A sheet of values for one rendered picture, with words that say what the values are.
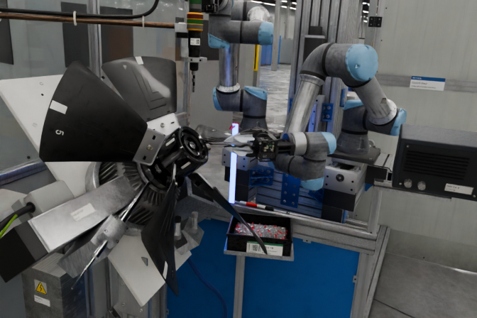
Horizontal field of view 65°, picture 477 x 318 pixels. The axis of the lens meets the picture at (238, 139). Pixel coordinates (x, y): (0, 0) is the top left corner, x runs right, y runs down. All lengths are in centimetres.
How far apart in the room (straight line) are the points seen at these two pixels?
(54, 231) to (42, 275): 42
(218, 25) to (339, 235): 85
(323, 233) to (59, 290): 88
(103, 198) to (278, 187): 108
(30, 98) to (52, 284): 52
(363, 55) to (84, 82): 83
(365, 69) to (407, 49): 145
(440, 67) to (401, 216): 106
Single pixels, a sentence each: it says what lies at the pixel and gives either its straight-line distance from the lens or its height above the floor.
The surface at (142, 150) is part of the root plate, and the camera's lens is 96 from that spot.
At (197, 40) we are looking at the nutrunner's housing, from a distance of 105.
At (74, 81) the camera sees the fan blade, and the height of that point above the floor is 139.
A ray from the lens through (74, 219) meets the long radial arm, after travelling 88.
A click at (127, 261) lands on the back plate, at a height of 92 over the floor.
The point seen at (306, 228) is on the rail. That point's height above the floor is 83.
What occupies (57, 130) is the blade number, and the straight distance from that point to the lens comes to 85.
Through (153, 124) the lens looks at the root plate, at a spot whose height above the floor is 126.
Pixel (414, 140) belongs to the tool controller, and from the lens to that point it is 127.
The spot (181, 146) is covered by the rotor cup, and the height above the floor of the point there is 123.
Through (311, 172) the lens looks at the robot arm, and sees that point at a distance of 125.
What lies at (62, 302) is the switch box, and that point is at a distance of 125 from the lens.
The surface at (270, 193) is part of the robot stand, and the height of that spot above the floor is 77.
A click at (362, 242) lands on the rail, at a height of 82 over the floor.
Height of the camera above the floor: 150
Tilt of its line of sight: 15 degrees down
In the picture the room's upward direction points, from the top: 3 degrees clockwise
